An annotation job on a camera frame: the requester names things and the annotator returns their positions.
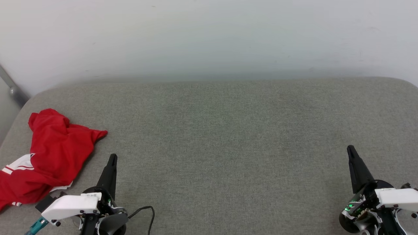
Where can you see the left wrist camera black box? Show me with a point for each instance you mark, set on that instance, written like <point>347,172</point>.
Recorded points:
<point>49,202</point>

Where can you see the grey metal pole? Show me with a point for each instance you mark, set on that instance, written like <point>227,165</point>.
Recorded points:
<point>14,91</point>

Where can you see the red Bulls 23 jersey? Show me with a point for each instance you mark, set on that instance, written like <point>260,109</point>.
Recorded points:
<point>55,153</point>

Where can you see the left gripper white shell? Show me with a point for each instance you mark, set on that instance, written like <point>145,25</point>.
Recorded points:
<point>73,205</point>

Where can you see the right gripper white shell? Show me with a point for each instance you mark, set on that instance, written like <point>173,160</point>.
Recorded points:
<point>395,197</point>

